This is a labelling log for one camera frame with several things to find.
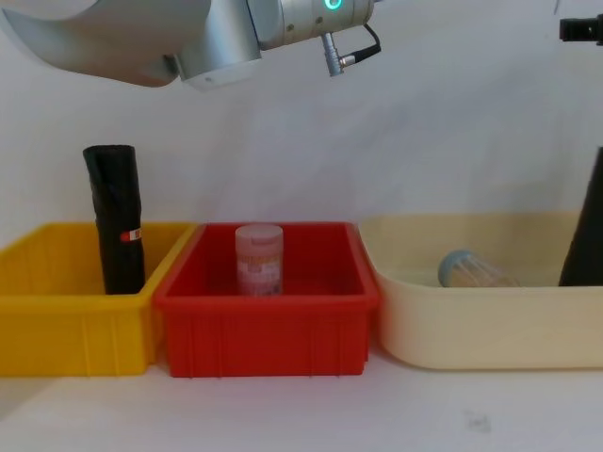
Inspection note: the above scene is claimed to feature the black bag roll red label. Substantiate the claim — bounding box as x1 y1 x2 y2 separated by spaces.
82 144 146 296

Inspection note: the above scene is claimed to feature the cream oval plastic tub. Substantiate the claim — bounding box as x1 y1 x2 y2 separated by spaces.
358 211 603 373

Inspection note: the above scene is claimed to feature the red plastic bin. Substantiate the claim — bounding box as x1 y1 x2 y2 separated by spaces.
151 221 381 379

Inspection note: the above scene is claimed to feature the blue lidded toothpick jar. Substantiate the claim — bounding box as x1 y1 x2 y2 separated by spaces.
437 249 522 288

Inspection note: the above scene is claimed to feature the yellow plastic bin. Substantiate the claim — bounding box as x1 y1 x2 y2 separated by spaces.
0 221 199 378

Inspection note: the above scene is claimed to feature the pink lidded toothpick jar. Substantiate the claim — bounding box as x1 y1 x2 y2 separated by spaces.
235 224 284 297

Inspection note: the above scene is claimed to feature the black bag roll plain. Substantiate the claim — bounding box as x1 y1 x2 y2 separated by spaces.
558 145 603 288

